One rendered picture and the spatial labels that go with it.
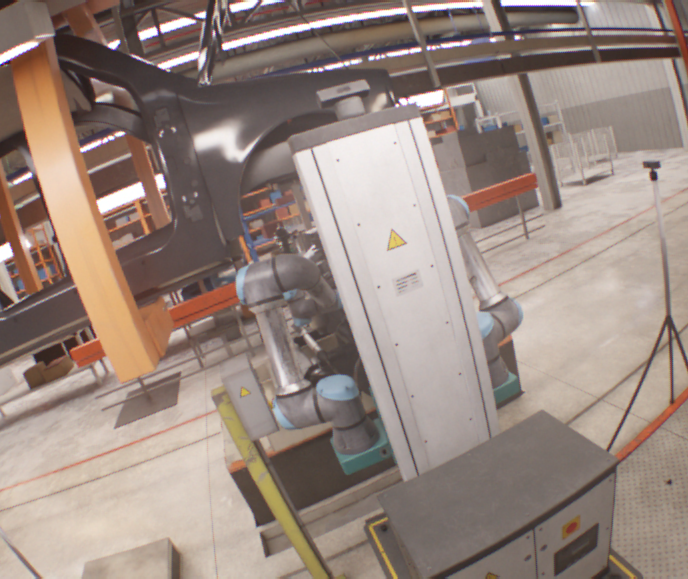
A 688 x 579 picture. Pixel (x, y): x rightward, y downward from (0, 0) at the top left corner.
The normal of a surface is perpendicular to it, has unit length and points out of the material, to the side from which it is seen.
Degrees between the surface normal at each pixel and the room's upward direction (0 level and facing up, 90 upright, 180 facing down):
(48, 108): 90
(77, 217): 90
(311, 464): 90
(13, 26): 116
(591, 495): 90
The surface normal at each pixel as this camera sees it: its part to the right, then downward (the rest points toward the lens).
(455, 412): 0.25, 0.18
